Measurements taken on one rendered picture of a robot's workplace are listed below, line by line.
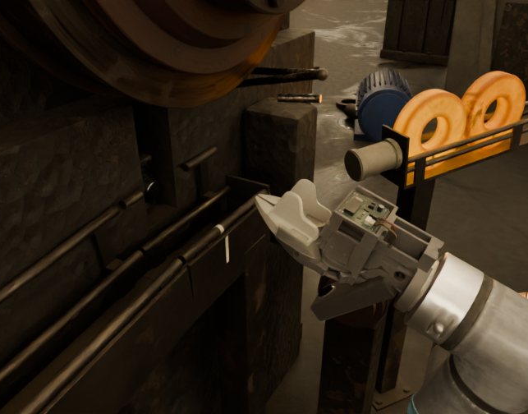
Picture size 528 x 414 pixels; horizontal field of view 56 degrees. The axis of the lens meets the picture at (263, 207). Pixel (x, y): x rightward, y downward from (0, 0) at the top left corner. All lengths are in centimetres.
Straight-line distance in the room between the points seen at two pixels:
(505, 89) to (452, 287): 63
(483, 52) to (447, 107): 223
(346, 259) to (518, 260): 149
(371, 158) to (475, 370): 46
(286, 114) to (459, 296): 38
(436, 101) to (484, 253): 111
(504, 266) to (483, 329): 142
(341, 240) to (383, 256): 5
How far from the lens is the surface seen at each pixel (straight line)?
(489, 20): 318
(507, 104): 112
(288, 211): 56
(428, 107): 95
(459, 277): 53
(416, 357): 150
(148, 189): 67
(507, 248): 206
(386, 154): 92
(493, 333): 54
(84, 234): 57
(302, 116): 76
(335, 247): 54
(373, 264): 55
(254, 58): 61
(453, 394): 60
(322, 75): 57
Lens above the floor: 105
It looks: 30 degrees down
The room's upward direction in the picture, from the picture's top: straight up
